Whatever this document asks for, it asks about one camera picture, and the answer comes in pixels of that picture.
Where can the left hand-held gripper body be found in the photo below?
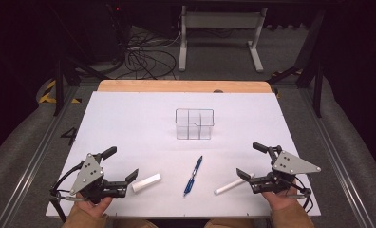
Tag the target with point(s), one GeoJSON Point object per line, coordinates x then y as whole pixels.
{"type": "Point", "coordinates": [88, 172]}

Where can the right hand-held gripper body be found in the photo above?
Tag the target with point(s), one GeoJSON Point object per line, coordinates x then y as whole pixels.
{"type": "Point", "coordinates": [290, 164]}

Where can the short white stick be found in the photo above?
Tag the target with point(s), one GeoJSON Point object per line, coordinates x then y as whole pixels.
{"type": "Point", "coordinates": [146, 182]}

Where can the long white pen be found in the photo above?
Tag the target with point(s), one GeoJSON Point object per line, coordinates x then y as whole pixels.
{"type": "Point", "coordinates": [232, 185]}

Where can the blue pen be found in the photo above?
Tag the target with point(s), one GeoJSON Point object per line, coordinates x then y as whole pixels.
{"type": "Point", "coordinates": [193, 174]}

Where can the clear plastic organizer box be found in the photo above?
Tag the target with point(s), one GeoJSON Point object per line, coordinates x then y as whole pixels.
{"type": "Point", "coordinates": [194, 124]}

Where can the person's left hand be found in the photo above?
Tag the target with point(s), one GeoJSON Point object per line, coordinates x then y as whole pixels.
{"type": "Point", "coordinates": [94, 209]}

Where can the person's right hand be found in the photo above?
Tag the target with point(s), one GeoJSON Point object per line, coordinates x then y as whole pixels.
{"type": "Point", "coordinates": [281, 201]}

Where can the white table cover sheet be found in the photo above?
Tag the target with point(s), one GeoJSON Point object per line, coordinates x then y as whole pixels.
{"type": "Point", "coordinates": [138, 126]}

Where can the person's right leg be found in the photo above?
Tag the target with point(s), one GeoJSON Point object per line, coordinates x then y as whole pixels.
{"type": "Point", "coordinates": [230, 224]}

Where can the yellow black hazard tape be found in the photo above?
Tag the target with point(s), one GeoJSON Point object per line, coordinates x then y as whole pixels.
{"type": "Point", "coordinates": [48, 95]}

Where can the black metal stand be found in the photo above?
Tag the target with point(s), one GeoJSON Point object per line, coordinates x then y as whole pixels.
{"type": "Point", "coordinates": [317, 85]}
{"type": "Point", "coordinates": [59, 82]}

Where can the black equipment case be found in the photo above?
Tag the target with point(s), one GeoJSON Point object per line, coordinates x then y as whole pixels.
{"type": "Point", "coordinates": [107, 31]}

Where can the white metal stand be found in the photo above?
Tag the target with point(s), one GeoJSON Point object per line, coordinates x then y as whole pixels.
{"type": "Point", "coordinates": [221, 19]}

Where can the aluminium floor rail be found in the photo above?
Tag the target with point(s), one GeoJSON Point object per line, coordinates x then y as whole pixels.
{"type": "Point", "coordinates": [34, 161]}
{"type": "Point", "coordinates": [334, 158]}

